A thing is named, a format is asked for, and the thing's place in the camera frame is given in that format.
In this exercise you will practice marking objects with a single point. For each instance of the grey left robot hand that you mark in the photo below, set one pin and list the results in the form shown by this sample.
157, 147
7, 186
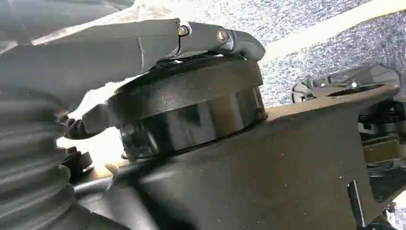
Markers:
79, 60

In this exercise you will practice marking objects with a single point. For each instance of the ribbed grey left arm sleeve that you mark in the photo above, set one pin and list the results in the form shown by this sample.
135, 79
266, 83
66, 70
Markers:
28, 165

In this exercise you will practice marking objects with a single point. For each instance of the pale floor tape strip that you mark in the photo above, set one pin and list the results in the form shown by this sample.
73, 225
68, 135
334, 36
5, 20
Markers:
323, 30

